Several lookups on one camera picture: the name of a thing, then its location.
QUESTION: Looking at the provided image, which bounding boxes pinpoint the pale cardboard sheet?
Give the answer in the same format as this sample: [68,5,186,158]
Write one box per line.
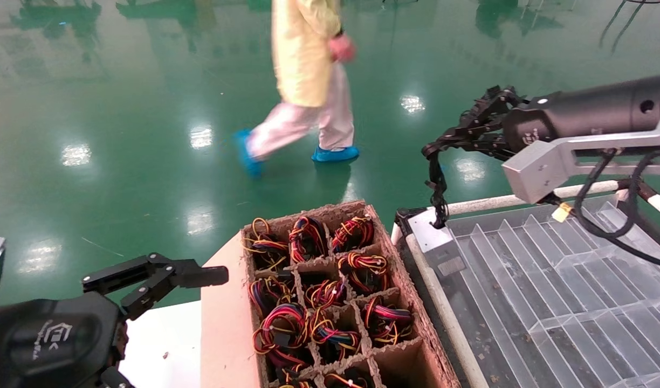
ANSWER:
[201,232,266,388]

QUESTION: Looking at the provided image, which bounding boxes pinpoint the person in yellow coat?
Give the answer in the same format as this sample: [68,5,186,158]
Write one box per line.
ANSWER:
[234,0,360,178]

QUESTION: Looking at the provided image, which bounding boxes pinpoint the thin black stand legs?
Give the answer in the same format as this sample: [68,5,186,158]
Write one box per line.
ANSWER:
[600,0,660,53]

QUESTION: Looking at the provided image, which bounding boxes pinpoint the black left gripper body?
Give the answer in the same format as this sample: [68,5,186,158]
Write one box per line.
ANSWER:
[0,291,128,388]

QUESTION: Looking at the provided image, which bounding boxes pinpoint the brown pulp compartment tray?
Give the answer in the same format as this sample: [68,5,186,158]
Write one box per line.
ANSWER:
[241,200,463,388]

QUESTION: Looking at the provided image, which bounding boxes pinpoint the black pipe connector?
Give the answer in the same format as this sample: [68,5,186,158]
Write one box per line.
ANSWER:
[617,175,659,204]
[395,207,420,238]

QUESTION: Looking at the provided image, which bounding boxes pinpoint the clear plastic divider tray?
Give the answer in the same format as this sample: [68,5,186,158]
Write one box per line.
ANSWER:
[416,194,660,388]

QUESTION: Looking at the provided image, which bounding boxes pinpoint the grey power supply black cables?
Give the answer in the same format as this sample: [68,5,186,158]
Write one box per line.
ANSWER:
[407,144,472,280]

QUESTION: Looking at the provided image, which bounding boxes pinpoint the multicoloured wire bundle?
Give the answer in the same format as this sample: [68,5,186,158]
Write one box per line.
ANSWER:
[249,275,297,317]
[244,217,290,270]
[304,279,348,310]
[362,297,414,347]
[288,216,329,265]
[310,313,363,362]
[338,252,390,294]
[279,366,314,388]
[253,303,311,367]
[332,216,375,254]
[325,371,371,388]

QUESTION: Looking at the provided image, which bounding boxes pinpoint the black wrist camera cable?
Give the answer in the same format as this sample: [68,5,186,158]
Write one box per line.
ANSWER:
[551,148,660,270]

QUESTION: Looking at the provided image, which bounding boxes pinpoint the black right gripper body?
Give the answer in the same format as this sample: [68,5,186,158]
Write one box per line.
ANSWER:
[505,75,660,158]

